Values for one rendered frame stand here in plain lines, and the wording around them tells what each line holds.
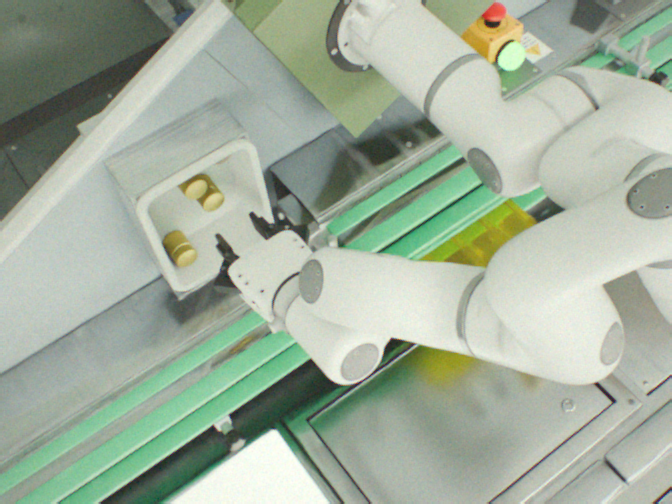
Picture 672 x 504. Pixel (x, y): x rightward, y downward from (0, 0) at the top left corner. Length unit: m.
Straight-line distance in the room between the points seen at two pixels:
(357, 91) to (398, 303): 0.44
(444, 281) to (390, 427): 0.59
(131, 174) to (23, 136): 0.85
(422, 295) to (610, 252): 0.21
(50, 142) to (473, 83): 1.12
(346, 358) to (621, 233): 0.37
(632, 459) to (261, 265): 0.66
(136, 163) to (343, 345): 0.37
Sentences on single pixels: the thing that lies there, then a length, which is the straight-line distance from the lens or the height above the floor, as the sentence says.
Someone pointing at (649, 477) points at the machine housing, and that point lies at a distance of 1.38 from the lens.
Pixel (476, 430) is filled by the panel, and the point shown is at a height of 1.19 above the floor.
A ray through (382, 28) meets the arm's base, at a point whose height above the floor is 0.89.
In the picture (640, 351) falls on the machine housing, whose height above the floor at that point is 1.24.
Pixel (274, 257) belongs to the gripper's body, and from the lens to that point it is 1.02.
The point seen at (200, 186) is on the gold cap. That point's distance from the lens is 1.11.
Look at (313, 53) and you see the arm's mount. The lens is 1.04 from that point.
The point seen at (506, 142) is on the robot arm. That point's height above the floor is 1.12.
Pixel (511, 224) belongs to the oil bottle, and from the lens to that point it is 1.34.
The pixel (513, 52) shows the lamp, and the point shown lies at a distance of 1.34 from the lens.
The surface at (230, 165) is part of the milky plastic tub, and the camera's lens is 1.18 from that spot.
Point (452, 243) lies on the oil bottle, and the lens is 1.31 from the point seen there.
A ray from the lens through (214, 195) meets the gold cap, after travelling 1.14.
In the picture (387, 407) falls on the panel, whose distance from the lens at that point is 1.35.
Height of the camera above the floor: 1.51
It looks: 29 degrees down
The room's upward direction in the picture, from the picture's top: 138 degrees clockwise
